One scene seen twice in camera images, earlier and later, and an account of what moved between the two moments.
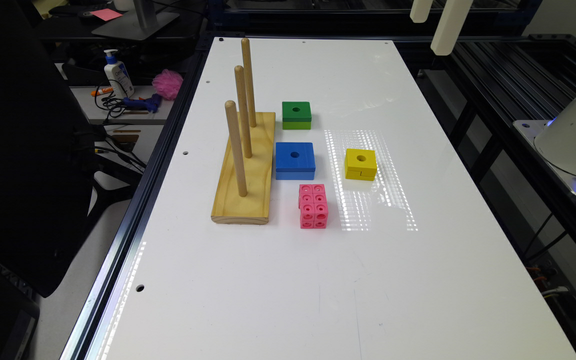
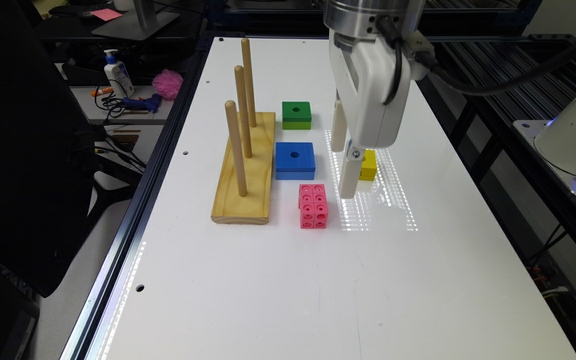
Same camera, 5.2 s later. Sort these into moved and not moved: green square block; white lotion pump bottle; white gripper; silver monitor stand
Moved: white gripper
Not moved: silver monitor stand; white lotion pump bottle; green square block
